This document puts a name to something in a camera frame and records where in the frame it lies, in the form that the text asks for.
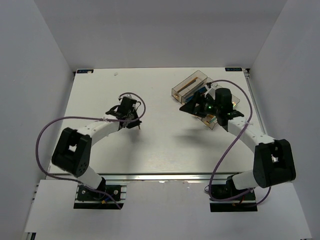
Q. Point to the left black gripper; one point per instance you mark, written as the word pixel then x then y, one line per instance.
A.
pixel 134 123

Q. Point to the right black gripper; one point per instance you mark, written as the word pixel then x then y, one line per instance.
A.
pixel 190 107

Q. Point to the blue knife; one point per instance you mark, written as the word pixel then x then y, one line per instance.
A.
pixel 191 93

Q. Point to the iridescent fork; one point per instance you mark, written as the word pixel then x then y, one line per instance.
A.
pixel 211 119

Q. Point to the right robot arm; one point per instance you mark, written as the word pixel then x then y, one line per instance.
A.
pixel 273 161

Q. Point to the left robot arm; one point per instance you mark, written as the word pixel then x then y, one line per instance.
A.
pixel 73 150

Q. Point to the right blue label sticker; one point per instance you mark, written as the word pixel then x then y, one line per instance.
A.
pixel 233 69

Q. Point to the blue label sticker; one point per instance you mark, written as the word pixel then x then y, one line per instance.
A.
pixel 84 71
pixel 233 69

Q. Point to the left blue label sticker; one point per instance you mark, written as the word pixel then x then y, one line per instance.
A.
pixel 84 71

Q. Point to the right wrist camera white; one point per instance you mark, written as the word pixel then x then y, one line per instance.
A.
pixel 208 91

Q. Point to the aluminium table rail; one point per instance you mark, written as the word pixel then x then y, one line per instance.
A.
pixel 157 176

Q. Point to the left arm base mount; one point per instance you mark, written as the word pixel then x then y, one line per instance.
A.
pixel 86 199

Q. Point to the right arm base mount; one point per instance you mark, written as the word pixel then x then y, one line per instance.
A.
pixel 230 199

